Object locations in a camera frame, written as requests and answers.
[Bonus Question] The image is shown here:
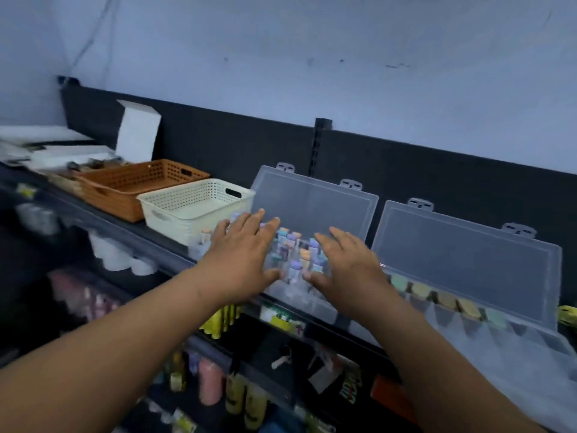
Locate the white cardboard box open lid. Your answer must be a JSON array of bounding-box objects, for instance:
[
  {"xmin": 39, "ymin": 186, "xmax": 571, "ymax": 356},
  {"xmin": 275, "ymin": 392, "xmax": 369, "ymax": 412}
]
[{"xmin": 44, "ymin": 99, "xmax": 162, "ymax": 194}]

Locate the person's left forearm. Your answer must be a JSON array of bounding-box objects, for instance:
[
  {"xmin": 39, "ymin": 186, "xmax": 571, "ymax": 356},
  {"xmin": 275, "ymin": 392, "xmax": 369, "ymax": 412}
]
[{"xmin": 0, "ymin": 265, "xmax": 226, "ymax": 433}]

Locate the bundle of yellow packets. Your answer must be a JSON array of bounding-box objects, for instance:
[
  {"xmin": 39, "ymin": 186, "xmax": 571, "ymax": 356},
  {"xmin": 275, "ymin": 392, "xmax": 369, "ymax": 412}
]
[{"xmin": 199, "ymin": 304, "xmax": 246, "ymax": 340}]

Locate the narrow black shelf back panel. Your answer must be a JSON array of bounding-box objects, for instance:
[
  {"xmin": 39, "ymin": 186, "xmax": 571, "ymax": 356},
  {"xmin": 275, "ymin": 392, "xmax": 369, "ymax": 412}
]
[{"xmin": 315, "ymin": 129, "xmax": 577, "ymax": 312}]

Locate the row of small tubes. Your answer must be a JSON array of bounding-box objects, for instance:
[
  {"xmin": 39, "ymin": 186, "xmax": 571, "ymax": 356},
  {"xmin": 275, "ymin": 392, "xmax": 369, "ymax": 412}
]
[{"xmin": 198, "ymin": 213, "xmax": 332, "ymax": 284}]

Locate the green white shelf label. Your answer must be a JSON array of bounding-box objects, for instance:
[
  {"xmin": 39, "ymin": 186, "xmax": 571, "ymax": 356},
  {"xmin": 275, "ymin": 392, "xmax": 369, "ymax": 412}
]
[{"xmin": 260, "ymin": 306, "xmax": 307, "ymax": 339}]

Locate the black wall cable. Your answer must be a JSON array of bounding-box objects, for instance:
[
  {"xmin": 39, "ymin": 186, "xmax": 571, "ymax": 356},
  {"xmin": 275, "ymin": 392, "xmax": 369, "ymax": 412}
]
[{"xmin": 67, "ymin": 0, "xmax": 116, "ymax": 75}]

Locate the white key tag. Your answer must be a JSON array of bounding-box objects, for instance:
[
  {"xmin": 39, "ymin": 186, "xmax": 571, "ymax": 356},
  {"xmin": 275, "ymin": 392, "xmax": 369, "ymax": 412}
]
[{"xmin": 270, "ymin": 345, "xmax": 294, "ymax": 370}]

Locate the person's left hand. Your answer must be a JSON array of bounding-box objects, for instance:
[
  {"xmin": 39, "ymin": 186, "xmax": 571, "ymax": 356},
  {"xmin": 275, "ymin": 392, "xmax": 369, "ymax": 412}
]
[{"xmin": 198, "ymin": 208, "xmax": 284, "ymax": 304}]

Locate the person's right forearm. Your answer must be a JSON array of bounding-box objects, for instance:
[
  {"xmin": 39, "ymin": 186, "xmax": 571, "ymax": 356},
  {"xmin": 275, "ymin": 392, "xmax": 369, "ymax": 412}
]
[{"xmin": 360, "ymin": 297, "xmax": 546, "ymax": 433}]

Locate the black printed tag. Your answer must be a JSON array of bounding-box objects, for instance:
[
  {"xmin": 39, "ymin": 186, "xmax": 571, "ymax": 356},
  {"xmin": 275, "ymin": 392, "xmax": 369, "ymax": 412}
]
[{"xmin": 338, "ymin": 367, "xmax": 364, "ymax": 405}]

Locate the person's right hand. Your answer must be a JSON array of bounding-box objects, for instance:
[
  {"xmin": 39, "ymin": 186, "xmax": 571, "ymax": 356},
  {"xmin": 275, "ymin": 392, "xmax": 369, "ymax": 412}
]
[{"xmin": 302, "ymin": 226, "xmax": 398, "ymax": 321}]

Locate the orange plastic basket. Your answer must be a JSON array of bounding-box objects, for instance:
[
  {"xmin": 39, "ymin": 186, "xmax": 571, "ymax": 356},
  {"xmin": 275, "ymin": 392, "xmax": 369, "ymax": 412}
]
[{"xmin": 74, "ymin": 159, "xmax": 212, "ymax": 223}]

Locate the white grey-banded notebook package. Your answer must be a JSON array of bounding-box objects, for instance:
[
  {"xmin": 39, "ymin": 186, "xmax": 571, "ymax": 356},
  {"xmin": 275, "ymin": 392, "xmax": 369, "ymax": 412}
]
[{"xmin": 26, "ymin": 144, "xmax": 118, "ymax": 170}]

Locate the wide black shelf back panel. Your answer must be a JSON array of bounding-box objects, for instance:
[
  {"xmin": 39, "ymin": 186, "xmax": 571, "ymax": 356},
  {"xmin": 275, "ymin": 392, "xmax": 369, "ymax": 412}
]
[{"xmin": 61, "ymin": 85, "xmax": 316, "ymax": 199}]

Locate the white flat notebook package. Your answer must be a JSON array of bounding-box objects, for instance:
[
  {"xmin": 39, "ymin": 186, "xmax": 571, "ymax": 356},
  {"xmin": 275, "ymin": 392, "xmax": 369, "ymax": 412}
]
[{"xmin": 0, "ymin": 126, "xmax": 93, "ymax": 147}]

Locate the pink bottle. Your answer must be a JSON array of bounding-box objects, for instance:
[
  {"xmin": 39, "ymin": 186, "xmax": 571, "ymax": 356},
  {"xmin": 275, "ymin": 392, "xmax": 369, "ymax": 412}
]
[{"xmin": 198, "ymin": 358, "xmax": 225, "ymax": 407}]

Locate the black slotted shelf upright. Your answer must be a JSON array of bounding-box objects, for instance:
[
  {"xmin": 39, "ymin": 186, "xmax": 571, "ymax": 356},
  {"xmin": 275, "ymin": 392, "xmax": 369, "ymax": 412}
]
[{"xmin": 308, "ymin": 117, "xmax": 334, "ymax": 177}]

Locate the white perforated plastic basket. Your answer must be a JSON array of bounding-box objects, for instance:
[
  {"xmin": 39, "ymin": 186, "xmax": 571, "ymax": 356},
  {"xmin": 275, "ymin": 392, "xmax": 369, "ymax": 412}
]
[{"xmin": 136, "ymin": 177, "xmax": 257, "ymax": 247}]

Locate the orange packet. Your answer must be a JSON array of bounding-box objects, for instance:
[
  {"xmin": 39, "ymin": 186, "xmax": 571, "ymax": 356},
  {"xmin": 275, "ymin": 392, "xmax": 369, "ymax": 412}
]
[{"xmin": 370, "ymin": 375, "xmax": 418, "ymax": 425}]

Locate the white hanging tag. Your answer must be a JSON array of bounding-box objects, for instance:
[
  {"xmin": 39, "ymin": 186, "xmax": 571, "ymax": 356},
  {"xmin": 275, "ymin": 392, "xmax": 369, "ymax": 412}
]
[{"xmin": 308, "ymin": 355, "xmax": 346, "ymax": 395}]

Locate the yellow bottle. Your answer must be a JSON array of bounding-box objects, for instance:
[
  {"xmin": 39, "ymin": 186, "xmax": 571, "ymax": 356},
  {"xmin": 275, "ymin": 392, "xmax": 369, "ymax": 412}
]
[
  {"xmin": 225, "ymin": 373, "xmax": 246, "ymax": 416},
  {"xmin": 245, "ymin": 382, "xmax": 269, "ymax": 431}
]

